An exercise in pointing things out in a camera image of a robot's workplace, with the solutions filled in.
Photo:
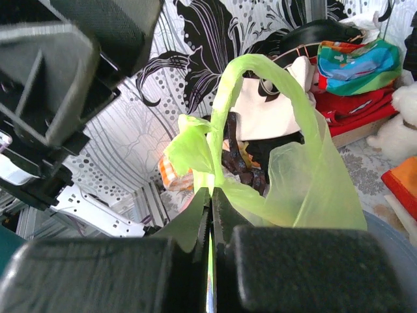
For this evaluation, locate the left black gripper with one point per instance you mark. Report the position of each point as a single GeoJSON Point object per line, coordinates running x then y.
{"type": "Point", "coordinates": [49, 88]}

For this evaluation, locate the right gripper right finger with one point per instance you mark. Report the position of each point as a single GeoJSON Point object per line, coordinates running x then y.
{"type": "Point", "coordinates": [261, 269]}

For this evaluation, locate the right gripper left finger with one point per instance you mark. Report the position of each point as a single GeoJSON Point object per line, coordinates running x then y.
{"type": "Point", "coordinates": [163, 272]}

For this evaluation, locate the green plastic trash bag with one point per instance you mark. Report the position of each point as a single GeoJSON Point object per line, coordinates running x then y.
{"type": "Point", "coordinates": [307, 183]}

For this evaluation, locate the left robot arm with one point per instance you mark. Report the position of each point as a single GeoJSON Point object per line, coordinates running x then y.
{"type": "Point", "coordinates": [61, 65]}

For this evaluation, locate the brown patterned bag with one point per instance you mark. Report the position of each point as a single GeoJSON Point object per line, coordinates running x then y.
{"type": "Point", "coordinates": [234, 161]}

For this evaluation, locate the blue trash bin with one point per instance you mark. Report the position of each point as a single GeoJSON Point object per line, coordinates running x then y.
{"type": "Point", "coordinates": [399, 250]}

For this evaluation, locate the white canvas tote bag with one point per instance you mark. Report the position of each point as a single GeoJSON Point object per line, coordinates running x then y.
{"type": "Point", "coordinates": [259, 118]}

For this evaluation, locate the colourful printed bag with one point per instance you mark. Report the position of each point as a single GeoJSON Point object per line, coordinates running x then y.
{"type": "Point", "coordinates": [347, 69]}

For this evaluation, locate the orange checkered towel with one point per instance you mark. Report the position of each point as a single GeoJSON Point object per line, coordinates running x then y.
{"type": "Point", "coordinates": [171, 180]}

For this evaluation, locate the rainbow striped cloth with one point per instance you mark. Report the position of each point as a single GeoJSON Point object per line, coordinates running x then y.
{"type": "Point", "coordinates": [401, 182]}

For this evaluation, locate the red cloth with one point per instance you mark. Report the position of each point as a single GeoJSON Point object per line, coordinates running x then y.
{"type": "Point", "coordinates": [346, 113]}

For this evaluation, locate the white plush sheep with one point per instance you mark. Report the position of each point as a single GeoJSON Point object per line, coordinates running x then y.
{"type": "Point", "coordinates": [396, 139]}

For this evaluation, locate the black round hat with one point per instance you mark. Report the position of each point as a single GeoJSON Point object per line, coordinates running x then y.
{"type": "Point", "coordinates": [305, 40]}

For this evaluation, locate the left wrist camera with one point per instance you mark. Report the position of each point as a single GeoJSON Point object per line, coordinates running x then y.
{"type": "Point", "coordinates": [19, 163]}

